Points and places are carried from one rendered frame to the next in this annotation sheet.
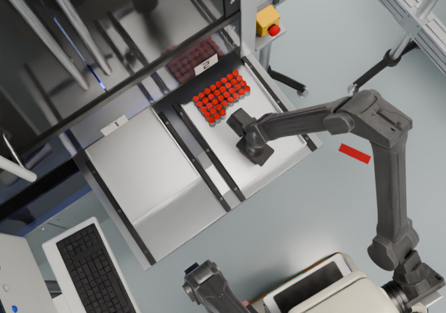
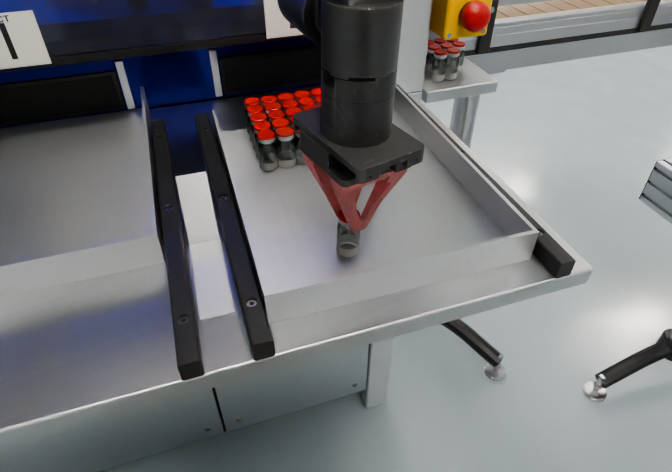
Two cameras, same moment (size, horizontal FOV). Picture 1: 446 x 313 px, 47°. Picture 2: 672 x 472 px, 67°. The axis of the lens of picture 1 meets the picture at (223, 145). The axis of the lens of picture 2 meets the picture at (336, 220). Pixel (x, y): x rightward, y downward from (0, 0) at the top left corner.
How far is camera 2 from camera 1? 1.27 m
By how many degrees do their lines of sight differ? 36
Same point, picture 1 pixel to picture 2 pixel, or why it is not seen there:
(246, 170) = (315, 275)
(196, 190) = (127, 288)
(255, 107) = not seen: hidden behind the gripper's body
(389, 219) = not seen: outside the picture
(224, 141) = (283, 201)
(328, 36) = (549, 301)
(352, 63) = (591, 348)
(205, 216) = (96, 371)
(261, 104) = not seen: hidden behind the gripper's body
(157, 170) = (59, 218)
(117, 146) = (14, 159)
